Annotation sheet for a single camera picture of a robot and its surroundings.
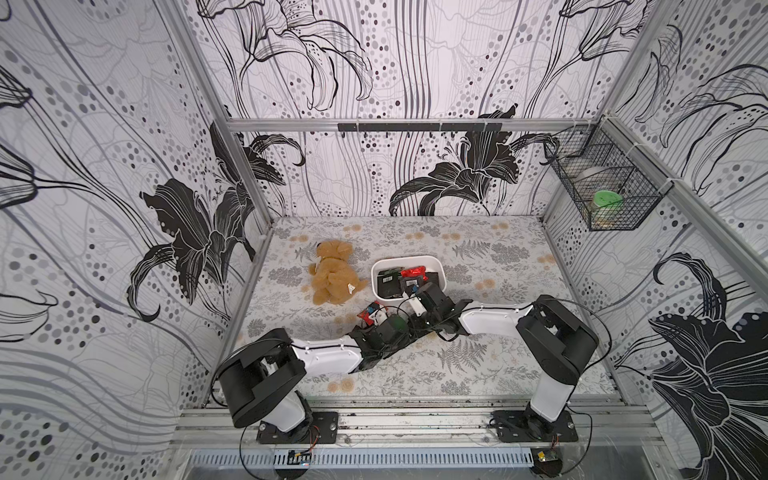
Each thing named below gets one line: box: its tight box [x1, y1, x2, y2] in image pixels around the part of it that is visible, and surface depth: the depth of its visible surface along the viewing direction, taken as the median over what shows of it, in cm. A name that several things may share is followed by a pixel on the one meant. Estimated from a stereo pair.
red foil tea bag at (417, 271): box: [400, 265, 429, 281], surface depth 100 cm
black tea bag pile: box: [377, 270, 403, 299], surface depth 100 cm
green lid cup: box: [592, 190, 623, 228], surface depth 81 cm
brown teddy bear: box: [308, 240, 369, 306], surface depth 95 cm
